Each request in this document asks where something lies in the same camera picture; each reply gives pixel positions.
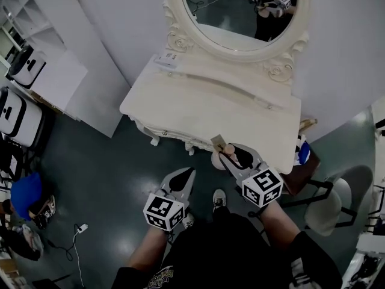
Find white chair with black frame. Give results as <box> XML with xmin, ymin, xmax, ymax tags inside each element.
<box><xmin>281</xmin><ymin>164</ymin><xmax>374</xmax><ymax>237</ymax></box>

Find large white leaning board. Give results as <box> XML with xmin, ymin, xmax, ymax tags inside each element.
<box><xmin>29</xmin><ymin>0</ymin><xmax>132</xmax><ymax>138</ymax></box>

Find person's right forearm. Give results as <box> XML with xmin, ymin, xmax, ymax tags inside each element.
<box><xmin>261</xmin><ymin>202</ymin><xmax>301</xmax><ymax>249</ymax></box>

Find person's right grey sneaker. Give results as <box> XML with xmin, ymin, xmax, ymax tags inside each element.
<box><xmin>212</xmin><ymin>188</ymin><xmax>227</xmax><ymax>210</ymax></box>

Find white carved dressing table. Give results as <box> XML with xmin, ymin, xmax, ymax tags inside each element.
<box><xmin>119</xmin><ymin>51</ymin><xmax>303</xmax><ymax>176</ymax></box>

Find person's grey sneaker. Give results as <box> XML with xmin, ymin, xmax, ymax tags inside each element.
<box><xmin>182</xmin><ymin>212</ymin><xmax>196</xmax><ymax>230</ymax></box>
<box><xmin>212</xmin><ymin>188</ymin><xmax>227</xmax><ymax>210</ymax></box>

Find person's left forearm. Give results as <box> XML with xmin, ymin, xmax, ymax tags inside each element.
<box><xmin>125</xmin><ymin>227</ymin><xmax>168</xmax><ymax>272</ymax></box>

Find white cardboard box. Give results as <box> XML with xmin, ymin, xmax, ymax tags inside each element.
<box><xmin>29</xmin><ymin>50</ymin><xmax>88</xmax><ymax>123</ymax></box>

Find small white card box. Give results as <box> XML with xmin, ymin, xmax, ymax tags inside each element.
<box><xmin>153</xmin><ymin>52</ymin><xmax>180</xmax><ymax>69</ymax></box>

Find blue and white cloth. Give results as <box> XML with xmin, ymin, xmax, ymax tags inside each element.
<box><xmin>293</xmin><ymin>134</ymin><xmax>310</xmax><ymax>167</ymax></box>

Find person's black printed shirt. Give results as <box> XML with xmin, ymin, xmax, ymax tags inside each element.
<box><xmin>111</xmin><ymin>206</ymin><xmax>343</xmax><ymax>289</ymax></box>

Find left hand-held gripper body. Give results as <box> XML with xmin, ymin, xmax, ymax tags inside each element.
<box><xmin>143</xmin><ymin>189</ymin><xmax>190</xmax><ymax>232</ymax></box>

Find white cubby shelf unit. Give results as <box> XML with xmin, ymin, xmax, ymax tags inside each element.
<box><xmin>0</xmin><ymin>0</ymin><xmax>67</xmax><ymax>60</ymax></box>

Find black and white sneakers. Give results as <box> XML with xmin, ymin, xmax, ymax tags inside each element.
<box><xmin>31</xmin><ymin>194</ymin><xmax>57</xmax><ymax>230</ymax></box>

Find white framed oval mirror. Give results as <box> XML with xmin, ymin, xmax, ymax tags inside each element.
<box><xmin>162</xmin><ymin>0</ymin><xmax>310</xmax><ymax>86</ymax></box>

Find light wooden frame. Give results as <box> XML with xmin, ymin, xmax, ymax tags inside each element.
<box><xmin>299</xmin><ymin>118</ymin><xmax>318</xmax><ymax>131</ymax></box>

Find person's left grey sneaker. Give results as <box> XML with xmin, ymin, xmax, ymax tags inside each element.
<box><xmin>182</xmin><ymin>212</ymin><xmax>196</xmax><ymax>230</ymax></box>

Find black floor cable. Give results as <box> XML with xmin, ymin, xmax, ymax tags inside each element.
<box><xmin>46</xmin><ymin>224</ymin><xmax>79</xmax><ymax>262</ymax></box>

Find white case with black trim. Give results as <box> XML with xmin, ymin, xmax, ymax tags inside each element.
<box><xmin>0</xmin><ymin>86</ymin><xmax>43</xmax><ymax>147</ymax></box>
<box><xmin>7</xmin><ymin>45</ymin><xmax>46</xmax><ymax>89</ymax></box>

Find brown wooden side table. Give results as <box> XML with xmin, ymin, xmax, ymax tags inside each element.
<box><xmin>281</xmin><ymin>148</ymin><xmax>321</xmax><ymax>196</ymax></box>

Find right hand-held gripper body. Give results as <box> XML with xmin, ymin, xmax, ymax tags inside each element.
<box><xmin>242</xmin><ymin>161</ymin><xmax>283</xmax><ymax>208</ymax></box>

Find blue fabric bag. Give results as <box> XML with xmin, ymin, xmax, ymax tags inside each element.
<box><xmin>10</xmin><ymin>172</ymin><xmax>43</xmax><ymax>222</ymax></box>

